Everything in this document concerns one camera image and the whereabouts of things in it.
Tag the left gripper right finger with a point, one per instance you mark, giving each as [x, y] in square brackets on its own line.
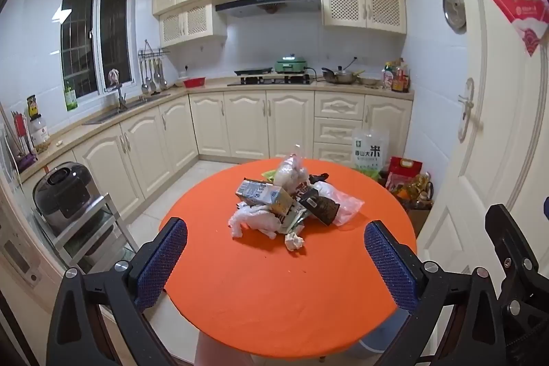
[453, 318]

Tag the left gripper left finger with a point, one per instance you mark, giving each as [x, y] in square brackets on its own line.
[78, 334]

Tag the dark brown snack wrapper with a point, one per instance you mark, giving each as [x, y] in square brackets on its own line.
[322, 208]

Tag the paper tissue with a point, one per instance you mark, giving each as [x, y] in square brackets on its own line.
[293, 242]

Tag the milk carton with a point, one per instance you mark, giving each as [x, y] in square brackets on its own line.
[255, 192]

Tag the white plastic bag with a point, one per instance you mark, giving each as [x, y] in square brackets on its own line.
[257, 217]

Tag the clear bag with round bread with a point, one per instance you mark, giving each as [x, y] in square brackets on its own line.
[291, 174]

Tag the glutinous rice flour bag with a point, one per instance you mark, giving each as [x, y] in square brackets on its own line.
[296, 214]

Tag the cardboard box with oil bottles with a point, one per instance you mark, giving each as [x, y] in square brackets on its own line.
[415, 194]

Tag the metal shelf rack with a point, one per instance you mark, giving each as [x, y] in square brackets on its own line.
[95, 241]

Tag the pink translucent plastic bag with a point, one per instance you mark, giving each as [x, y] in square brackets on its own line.
[349, 205]

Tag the white door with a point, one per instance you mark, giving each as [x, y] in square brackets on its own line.
[504, 158]

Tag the black rice cooker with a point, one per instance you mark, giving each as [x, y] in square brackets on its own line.
[63, 194]

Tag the rice bag on floor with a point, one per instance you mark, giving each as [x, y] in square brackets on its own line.
[370, 151]

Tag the round table orange cloth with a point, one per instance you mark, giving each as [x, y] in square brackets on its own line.
[254, 295]

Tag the black small object on table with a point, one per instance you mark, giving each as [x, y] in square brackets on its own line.
[318, 178]

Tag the lower cabinets with counter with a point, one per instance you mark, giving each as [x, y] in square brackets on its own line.
[132, 155]

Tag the white jar on counter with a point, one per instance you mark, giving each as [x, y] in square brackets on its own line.
[39, 134]

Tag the condiment bottles group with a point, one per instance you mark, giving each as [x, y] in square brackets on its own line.
[396, 76]

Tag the wok with lid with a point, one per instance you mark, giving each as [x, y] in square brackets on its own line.
[342, 75]

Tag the sink faucet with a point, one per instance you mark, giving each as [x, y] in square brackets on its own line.
[116, 85]

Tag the green dish soap bottle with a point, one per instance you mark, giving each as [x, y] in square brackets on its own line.
[70, 96]

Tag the green electric cooker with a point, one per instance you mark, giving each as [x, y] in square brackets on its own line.
[290, 64]

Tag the gas stove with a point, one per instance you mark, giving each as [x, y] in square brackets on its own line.
[267, 76]

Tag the hanging utensil rack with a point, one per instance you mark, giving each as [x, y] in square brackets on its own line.
[152, 77]

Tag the red basin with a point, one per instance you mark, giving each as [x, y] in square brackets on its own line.
[194, 82]

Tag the window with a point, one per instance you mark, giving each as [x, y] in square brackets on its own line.
[93, 42]

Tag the range hood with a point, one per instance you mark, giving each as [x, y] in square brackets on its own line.
[248, 8]

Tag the door handle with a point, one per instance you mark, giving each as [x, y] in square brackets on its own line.
[466, 99]

